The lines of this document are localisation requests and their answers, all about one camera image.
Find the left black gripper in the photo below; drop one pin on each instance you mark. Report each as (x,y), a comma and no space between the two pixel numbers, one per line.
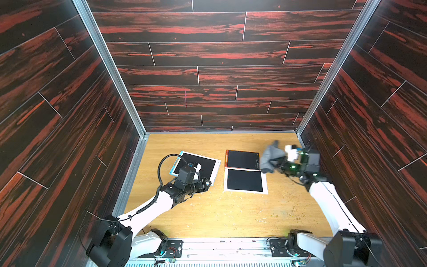
(202,183)

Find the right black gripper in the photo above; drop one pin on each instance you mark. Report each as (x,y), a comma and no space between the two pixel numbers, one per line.
(284,163)

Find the grey microfibre cloth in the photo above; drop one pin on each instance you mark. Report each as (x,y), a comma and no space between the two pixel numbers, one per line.
(272,152)

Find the red drawing tablet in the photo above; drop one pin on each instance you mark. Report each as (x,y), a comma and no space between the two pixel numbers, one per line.
(242,160)

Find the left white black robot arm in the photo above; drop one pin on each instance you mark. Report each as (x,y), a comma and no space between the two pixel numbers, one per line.
(115,241)

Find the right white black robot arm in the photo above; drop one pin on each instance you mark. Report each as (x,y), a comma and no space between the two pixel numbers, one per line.
(351,244)

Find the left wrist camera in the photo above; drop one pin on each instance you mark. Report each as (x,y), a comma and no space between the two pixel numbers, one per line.
(196,166)

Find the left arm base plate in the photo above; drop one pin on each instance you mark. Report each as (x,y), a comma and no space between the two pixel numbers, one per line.
(172,249)

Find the aluminium front rail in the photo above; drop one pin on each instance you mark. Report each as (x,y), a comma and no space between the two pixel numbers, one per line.
(247,250)

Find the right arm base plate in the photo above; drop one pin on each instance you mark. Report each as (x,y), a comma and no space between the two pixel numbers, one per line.
(279,248)

